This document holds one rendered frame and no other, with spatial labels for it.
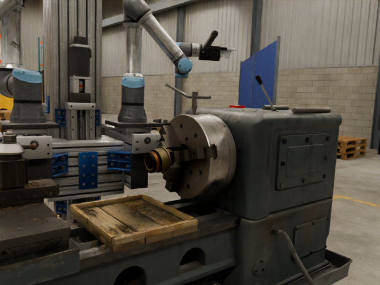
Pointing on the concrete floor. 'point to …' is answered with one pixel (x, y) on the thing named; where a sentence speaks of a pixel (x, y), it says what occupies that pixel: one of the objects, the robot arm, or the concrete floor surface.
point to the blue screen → (272, 76)
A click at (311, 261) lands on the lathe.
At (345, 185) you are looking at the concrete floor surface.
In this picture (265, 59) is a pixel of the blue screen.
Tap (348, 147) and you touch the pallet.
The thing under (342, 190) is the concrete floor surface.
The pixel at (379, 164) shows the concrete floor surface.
